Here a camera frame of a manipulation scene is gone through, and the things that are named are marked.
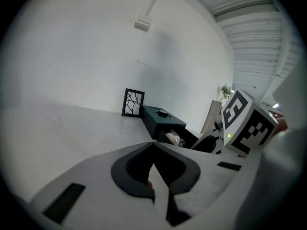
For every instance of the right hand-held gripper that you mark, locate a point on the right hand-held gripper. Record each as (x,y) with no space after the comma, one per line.
(249,118)

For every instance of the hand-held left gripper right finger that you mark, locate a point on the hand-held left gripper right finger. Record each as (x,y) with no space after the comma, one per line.
(204,171)

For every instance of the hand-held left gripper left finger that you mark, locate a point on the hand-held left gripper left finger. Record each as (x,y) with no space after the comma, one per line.
(96,176)

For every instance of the dark blue stepped box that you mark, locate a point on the dark blue stepped box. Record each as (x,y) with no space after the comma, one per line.
(153,118)

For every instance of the person's right forearm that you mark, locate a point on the person's right forearm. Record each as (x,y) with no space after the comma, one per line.
(282,125)

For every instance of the white curved table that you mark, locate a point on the white curved table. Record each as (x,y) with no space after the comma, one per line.
(72,133)

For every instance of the wooden shelf unit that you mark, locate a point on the wooden shelf unit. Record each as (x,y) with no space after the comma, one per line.
(212,116)

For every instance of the green potted plant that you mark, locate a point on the green potted plant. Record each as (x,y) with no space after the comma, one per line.
(226,91)

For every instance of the black picture frame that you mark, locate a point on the black picture frame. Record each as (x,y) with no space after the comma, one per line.
(133,103)

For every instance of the white wall conduit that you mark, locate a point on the white wall conduit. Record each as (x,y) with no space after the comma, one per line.
(154,1)

